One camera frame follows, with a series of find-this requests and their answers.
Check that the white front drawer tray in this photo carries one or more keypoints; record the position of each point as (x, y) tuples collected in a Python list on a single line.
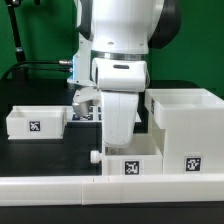
[(142, 157)]

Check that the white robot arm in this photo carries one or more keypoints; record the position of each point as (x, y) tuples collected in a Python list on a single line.
[(121, 30)]

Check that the white drawer tray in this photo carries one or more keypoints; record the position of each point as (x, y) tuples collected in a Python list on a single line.
[(36, 122), (142, 157)]

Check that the white L-shaped border fence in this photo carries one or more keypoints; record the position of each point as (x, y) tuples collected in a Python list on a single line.
[(92, 190)]

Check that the white marker tag plate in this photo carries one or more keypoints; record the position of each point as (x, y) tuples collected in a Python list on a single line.
[(94, 115)]

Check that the black camera stand pole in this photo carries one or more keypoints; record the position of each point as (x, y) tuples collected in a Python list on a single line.
[(18, 72)]

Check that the white drawer housing box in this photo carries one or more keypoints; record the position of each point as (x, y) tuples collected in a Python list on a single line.
[(188, 127)]

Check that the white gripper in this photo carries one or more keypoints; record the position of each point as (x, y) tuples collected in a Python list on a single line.
[(116, 84)]

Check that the white rear drawer tray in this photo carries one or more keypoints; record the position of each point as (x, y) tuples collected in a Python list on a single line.
[(36, 122)]

